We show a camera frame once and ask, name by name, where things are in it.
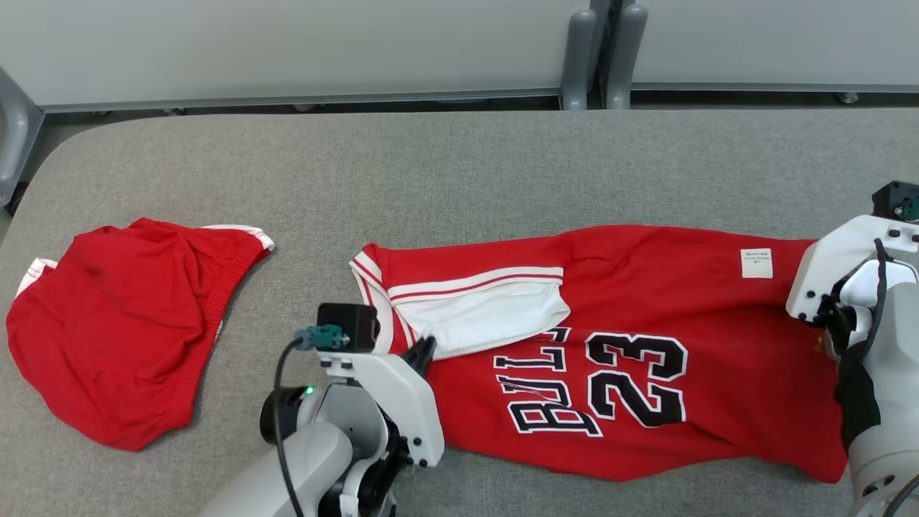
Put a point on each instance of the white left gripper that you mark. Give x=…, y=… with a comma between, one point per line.
x=402, y=402

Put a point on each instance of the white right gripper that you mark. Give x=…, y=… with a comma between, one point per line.
x=833, y=251

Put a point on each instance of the red basketball jersey number 23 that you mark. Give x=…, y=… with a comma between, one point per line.
x=718, y=402

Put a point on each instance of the red shorts with white stripes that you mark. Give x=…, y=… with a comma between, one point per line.
x=115, y=337

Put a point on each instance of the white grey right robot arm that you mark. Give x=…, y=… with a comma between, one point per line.
x=890, y=359

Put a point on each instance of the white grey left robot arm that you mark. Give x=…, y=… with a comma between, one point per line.
x=309, y=467

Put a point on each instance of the white partition panel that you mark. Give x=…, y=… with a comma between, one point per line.
x=782, y=36
x=287, y=43

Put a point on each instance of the grey partition end leg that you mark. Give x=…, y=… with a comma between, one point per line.
x=14, y=136

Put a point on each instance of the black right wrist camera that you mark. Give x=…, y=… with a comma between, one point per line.
x=890, y=197

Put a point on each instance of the grey partition frame post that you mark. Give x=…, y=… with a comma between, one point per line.
x=579, y=57
x=624, y=57

